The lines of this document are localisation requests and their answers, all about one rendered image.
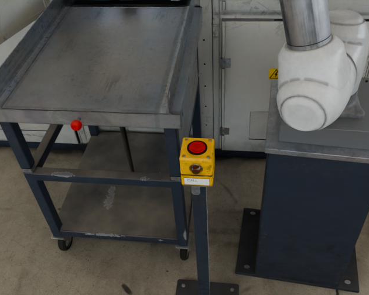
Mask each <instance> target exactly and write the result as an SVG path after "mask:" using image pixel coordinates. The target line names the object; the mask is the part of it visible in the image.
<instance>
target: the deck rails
mask: <svg viewBox="0 0 369 295"><path fill-rule="evenodd" d="M70 8H71V7H63V3H62V0H52V1H51V2H50V3H49V4H48V6H47V7H46V9H45V10H44V11H43V12H42V14H41V15H40V16H39V17H38V19H37V20H36V21H35V23H34V24H33V25H32V26H31V27H30V29H29V30H28V31H27V32H26V34H25V35H24V37H23V38H22V39H21V40H20V42H19V43H18V44H17V45H16V47H15V48H14V49H13V50H12V51H11V53H10V54H9V56H8V57H7V58H6V59H5V61H4V62H3V63H2V64H1V66H0V108H2V106H3V105H4V103H5V102H6V100H7V99H8V98H9V96H10V95H11V94H12V92H13V90H14V89H15V87H16V86H17V85H18V83H19V82H20V80H21V79H22V77H23V76H24V75H25V73H26V72H27V70H28V69H29V67H30V66H31V65H32V63H33V62H34V60H35V59H36V58H37V56H38V54H39V53H40V52H41V50H42V49H43V47H44V46H45V44H46V43H47V41H48V40H49V39H50V37H51V36H52V34H53V33H54V31H55V30H56V29H57V27H58V26H59V24H60V23H61V21H62V20H63V18H64V17H65V16H66V14H67V13H68V11H69V10H70ZM195 8H196V7H194V0H190V4H189V7H185V10H184V14H183V19H182V23H181V25H180V30H179V34H178V37H177V41H176V45H175V49H174V52H173V56H172V61H171V63H170V67H169V72H168V76H167V79H166V82H165V87H164V90H163V94H162V98H161V101H160V105H159V109H158V114H171V113H172V108H173V103H174V100H175V95H176V90H177V86H178V82H179V77H180V73H181V69H182V64H183V60H184V56H185V51H186V47H187V42H188V38H189V34H190V29H191V25H192V21H193V16H194V11H195Z"/></svg>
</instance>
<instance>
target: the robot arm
mask: <svg viewBox="0 0 369 295"><path fill-rule="evenodd" d="M279 3H280V7H281V13H282V20H283V26H284V30H285V36H286V43H285V44H284V45H283V47H282V48H281V50H280V52H279V54H278V93H277V96H276V101H277V106H278V110H279V113H280V115H281V117H282V119H283V120H284V122H285V123H286V124H288V125H289V126H291V127H292V128H295V129H297V130H299V131H314V130H321V129H323V128H325V127H327V126H329V125H330V124H332V123H333V122H334V121H335V120H336V119H337V118H338V117H344V118H354V119H362V118H364V114H365V112H364V111H363V109H362V108H361V106H360V103H359V100H358V96H357V93H358V87H359V84H360V81H361V79H362V76H363V72H364V69H365V64H366V61H367V56H368V50H369V29H368V26H367V23H366V21H365V19H364V18H362V16H361V15H360V14H359V13H357V12H354V11H349V10H342V9H338V10H332V11H329V9H328V3H327V0H279Z"/></svg>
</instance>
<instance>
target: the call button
mask: <svg viewBox="0 0 369 295"><path fill-rule="evenodd" d="M205 148H206V147H205V144H204V143H202V142H193V143H191V144H190V146H189V149H190V151H191V152H193V153H201V152H203V151H204V150H205Z"/></svg>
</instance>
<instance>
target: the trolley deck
mask: <svg viewBox="0 0 369 295"><path fill-rule="evenodd" d="M184 12H185V8H70V10H69V11H68V13H67V14H66V16H65V17H64V18H63V20H62V21H61V23H60V24H59V26H58V27H57V29H56V30H55V31H54V33H53V34H52V36H51V37H50V39H49V40H48V41H47V43H46V44H45V46H44V47H43V49H42V50H41V52H40V53H39V54H38V56H37V58H36V59H35V60H34V62H33V63H32V65H31V66H30V67H29V69H28V70H27V72H26V73H25V75H24V76H23V77H22V79H21V80H20V82H19V83H18V85H17V86H16V87H15V89H14V90H13V92H12V94H11V95H10V96H9V98H8V99H7V100H6V102H5V103H4V105H3V106H2V108H0V122H10V123H26V124H56V125H70V124H71V122H72V121H73V120H77V119H78V117H80V118H81V120H80V122H81V123H82V125H87V126H118V127H134V128H164V129H182V125H183V119H184V115H185V109H186V104H187V98H188V94H189V88H190V82H191V79H192V73H193V67H194V61H195V57H196V52H197V46H198V42H199V36H200V31H201V24H202V21H203V19H202V7H201V8H195V11H194V16H193V21H192V25H191V29H190V34H189V38H188V42H187V47H186V51H185V55H184V60H183V64H182V69H181V73H180V77H179V82H178V86H177V90H176V95H175V100H174V103H173V108H172V113H171V114H158V109H159V105H160V101H161V98H162V94H163V90H164V87H165V82H166V79H167V76H168V72H169V67H170V63H171V61H172V56H173V52H174V49H175V45H176V41H177V37H178V34H179V30H180V25H181V23H182V19H183V14H184Z"/></svg>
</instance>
